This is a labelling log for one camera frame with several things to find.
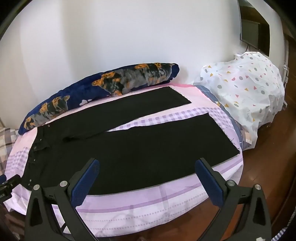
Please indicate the white dotted plastic cover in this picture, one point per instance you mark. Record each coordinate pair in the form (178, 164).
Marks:
(245, 88)

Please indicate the blue dog-print pillow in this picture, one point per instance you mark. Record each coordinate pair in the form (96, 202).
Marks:
(76, 95)

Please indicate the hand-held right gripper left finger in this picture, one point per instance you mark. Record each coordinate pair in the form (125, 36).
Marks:
(85, 183)

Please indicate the white metal frame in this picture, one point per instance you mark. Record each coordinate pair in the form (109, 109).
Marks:
(286, 69)

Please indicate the pink purple checked bedsheet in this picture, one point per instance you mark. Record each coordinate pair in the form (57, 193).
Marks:
(138, 208)

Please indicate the wall-mounted dark screen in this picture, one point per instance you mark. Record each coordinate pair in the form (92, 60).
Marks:
(256, 27)

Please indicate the grey brown plaid pillow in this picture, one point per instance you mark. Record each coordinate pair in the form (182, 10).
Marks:
(5, 143)

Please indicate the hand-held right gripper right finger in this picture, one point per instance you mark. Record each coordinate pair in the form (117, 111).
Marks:
(209, 183)

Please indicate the black pants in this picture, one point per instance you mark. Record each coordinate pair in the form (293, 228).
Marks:
(138, 150)

